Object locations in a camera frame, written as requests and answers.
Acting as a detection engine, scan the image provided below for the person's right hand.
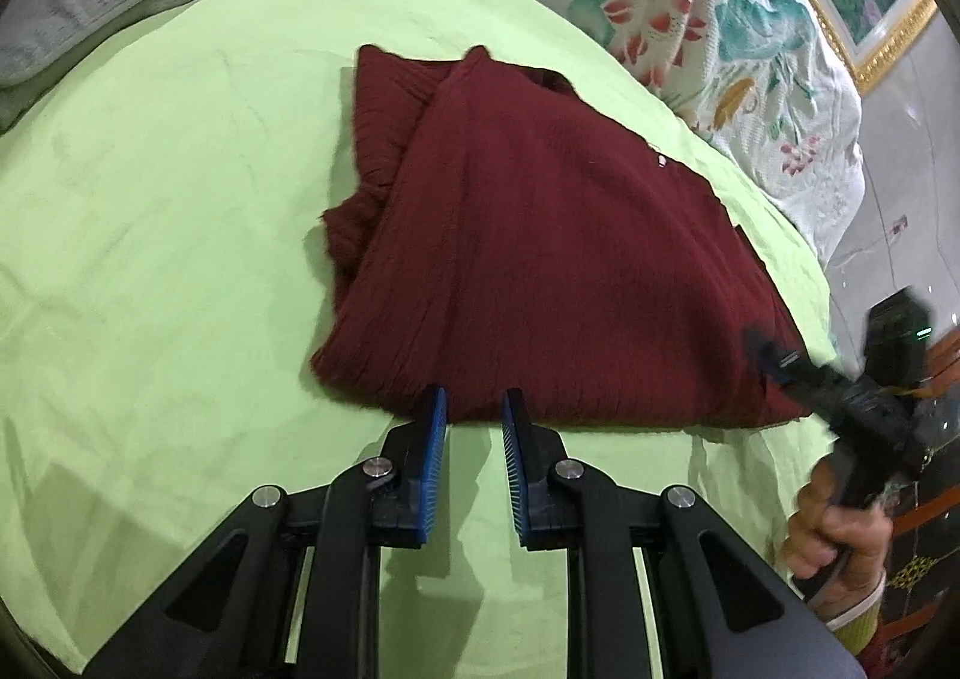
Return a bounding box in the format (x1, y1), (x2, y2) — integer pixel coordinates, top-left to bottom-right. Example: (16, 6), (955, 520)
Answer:
(781, 456), (893, 620)

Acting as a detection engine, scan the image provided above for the white floral lotus quilt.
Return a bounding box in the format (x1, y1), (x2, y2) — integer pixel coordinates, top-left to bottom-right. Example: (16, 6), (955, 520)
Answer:
(537, 0), (866, 262)

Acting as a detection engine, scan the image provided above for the light green bed sheet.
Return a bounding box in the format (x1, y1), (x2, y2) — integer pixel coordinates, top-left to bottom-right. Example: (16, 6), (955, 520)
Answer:
(2, 0), (835, 671)

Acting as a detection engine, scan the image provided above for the dark red knit hooded sweater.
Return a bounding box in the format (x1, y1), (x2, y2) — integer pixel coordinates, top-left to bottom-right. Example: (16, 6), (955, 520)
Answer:
(311, 46), (800, 429)

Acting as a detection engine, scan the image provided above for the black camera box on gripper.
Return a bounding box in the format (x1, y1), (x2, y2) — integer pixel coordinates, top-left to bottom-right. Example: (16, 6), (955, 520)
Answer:
(864, 287), (932, 390)

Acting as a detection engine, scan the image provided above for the red and yellow sleeve forearm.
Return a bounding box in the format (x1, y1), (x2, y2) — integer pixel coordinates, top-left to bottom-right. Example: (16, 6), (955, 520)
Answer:
(811, 570), (887, 656)

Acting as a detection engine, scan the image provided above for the wooden glass door cabinet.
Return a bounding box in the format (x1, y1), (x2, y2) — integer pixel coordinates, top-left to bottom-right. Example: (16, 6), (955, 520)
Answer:
(882, 330), (958, 668)

